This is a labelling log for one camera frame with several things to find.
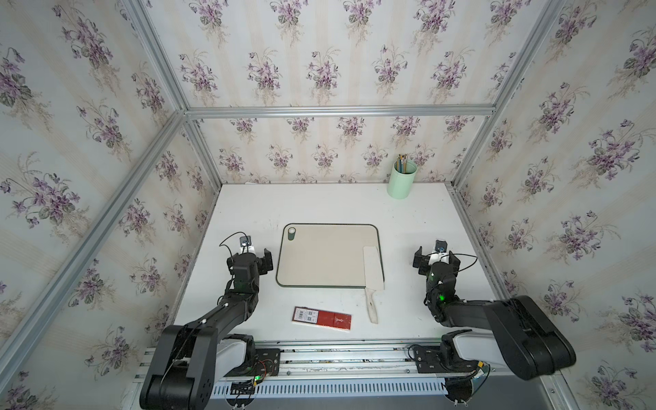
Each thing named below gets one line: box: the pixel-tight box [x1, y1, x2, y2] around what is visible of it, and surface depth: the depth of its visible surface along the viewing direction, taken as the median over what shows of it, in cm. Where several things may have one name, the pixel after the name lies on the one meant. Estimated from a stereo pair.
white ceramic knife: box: [363, 246, 386, 324], surface depth 92 cm
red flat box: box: [292, 305, 353, 330], surface depth 82 cm
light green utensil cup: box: [386, 158, 419, 200], surface depth 112 cm
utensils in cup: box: [395, 153, 409, 175], surface depth 110 cm
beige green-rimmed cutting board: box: [275, 222, 386, 288], surface depth 100 cm
